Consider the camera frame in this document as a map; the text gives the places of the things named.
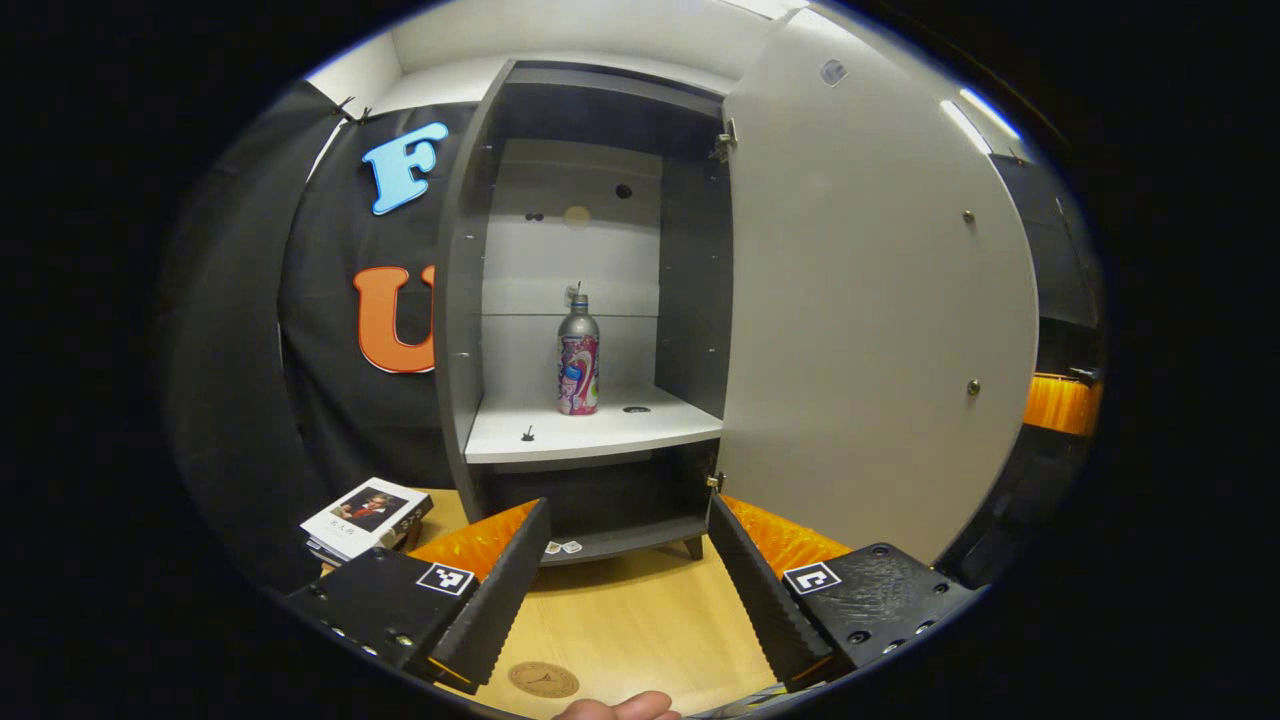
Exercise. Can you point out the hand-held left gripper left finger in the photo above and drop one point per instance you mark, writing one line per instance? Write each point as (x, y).
(500, 600)

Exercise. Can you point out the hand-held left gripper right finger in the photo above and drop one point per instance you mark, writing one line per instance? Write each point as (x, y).
(765, 600)

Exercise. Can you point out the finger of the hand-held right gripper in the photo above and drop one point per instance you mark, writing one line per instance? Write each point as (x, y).
(1060, 405)

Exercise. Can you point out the round brown coaster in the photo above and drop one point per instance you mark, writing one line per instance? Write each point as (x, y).
(543, 680)

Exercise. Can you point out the grey cabinet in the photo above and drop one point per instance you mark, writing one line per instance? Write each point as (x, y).
(590, 430)

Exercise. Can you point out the beige cabinet door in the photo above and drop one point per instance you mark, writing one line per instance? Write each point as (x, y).
(880, 300)

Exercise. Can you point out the silver bottle with colourful label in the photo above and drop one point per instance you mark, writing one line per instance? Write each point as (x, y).
(578, 370)

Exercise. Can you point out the metal door hinge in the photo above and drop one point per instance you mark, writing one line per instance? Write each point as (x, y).
(715, 482)
(724, 140)

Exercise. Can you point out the white book with portrait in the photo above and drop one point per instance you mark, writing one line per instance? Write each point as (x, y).
(365, 510)

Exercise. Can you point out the black backdrop cloth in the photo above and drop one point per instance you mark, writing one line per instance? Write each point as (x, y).
(250, 350)

